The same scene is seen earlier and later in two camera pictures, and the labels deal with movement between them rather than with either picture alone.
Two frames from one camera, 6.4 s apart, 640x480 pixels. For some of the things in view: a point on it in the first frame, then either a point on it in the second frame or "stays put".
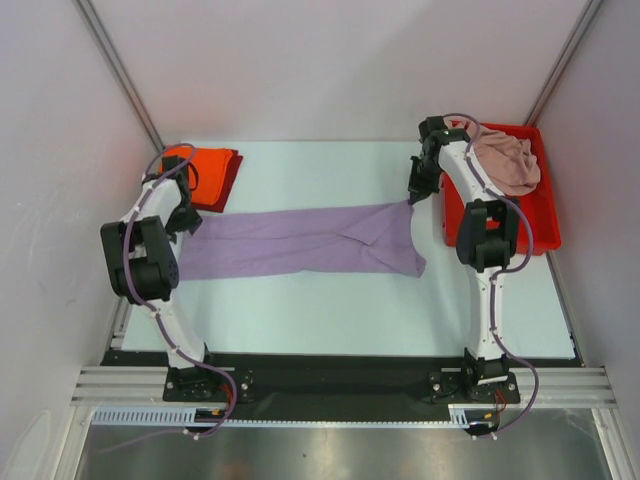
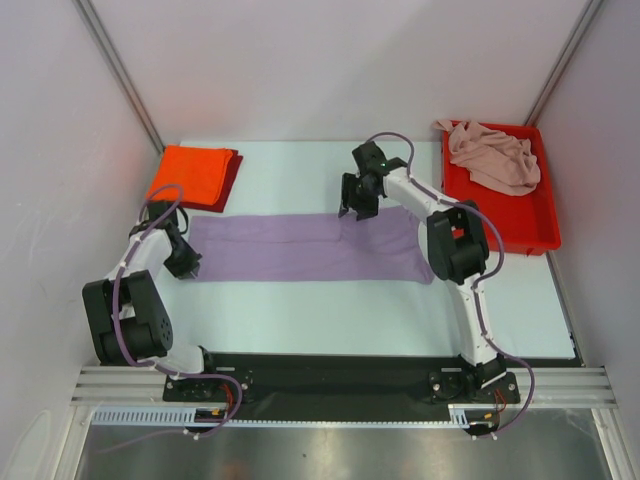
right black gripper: [420, 176] to [360, 194]
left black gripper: [191, 223] to [183, 270]
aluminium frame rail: [565, 387] stays put
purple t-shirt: [301, 241] stays put
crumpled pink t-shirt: [510, 162] stays put
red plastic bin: [538, 229] stays put
